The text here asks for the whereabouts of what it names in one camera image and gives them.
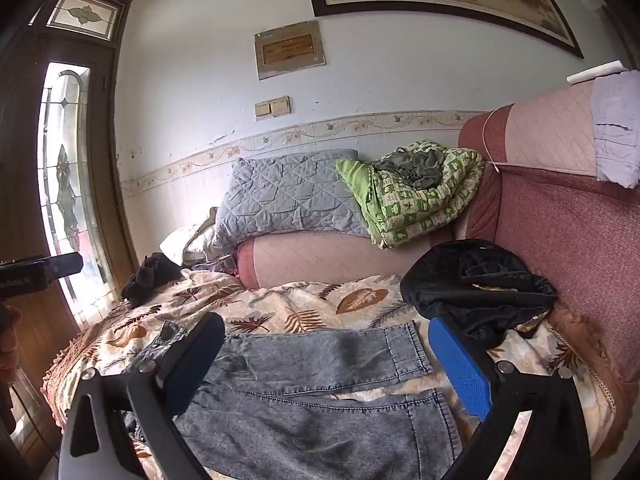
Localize framed wall plaque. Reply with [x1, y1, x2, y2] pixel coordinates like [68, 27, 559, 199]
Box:
[254, 20, 327, 81]

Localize black garment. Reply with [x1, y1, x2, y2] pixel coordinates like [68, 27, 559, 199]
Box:
[400, 240, 558, 348]

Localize grey quilted pillow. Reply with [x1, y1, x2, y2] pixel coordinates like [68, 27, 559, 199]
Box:
[210, 149, 371, 248]

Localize white plastic bar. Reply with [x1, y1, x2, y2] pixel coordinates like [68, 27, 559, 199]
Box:
[566, 60, 624, 84]

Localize pink sofa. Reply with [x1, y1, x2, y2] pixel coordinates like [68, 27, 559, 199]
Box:
[235, 80, 640, 441]

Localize green printed blanket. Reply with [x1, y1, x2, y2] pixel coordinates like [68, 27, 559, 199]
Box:
[334, 140, 485, 250]

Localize brown frilled bed cover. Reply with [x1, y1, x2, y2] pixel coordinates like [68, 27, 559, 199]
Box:
[42, 305, 126, 428]

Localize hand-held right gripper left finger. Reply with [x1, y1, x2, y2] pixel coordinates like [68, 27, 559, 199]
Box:
[57, 312, 227, 480]

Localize dark grey-green cloth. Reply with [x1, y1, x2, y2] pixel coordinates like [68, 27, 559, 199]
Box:
[372, 146, 446, 191]

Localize wooden door with stained glass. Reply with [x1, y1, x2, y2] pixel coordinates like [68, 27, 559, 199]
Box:
[0, 0, 138, 461]

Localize leaf-printed blanket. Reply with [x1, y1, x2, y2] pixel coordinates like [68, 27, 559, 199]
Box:
[42, 267, 616, 480]

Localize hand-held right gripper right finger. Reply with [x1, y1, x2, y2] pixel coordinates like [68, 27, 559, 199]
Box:
[427, 316, 593, 480]

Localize cream pillow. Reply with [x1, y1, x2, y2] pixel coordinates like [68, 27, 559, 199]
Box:
[160, 207, 221, 266]

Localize light purple cloth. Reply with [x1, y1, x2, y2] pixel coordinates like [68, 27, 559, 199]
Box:
[590, 71, 640, 190]

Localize person's left hand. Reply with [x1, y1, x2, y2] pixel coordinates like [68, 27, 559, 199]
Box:
[0, 305, 23, 386]

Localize beige light switches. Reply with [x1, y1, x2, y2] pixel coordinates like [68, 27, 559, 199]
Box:
[254, 95, 293, 120]

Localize grey denim pants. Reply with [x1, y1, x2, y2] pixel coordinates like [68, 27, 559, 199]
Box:
[120, 320, 463, 480]

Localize small black cloth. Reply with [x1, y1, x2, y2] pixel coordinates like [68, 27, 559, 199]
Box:
[120, 252, 187, 307]

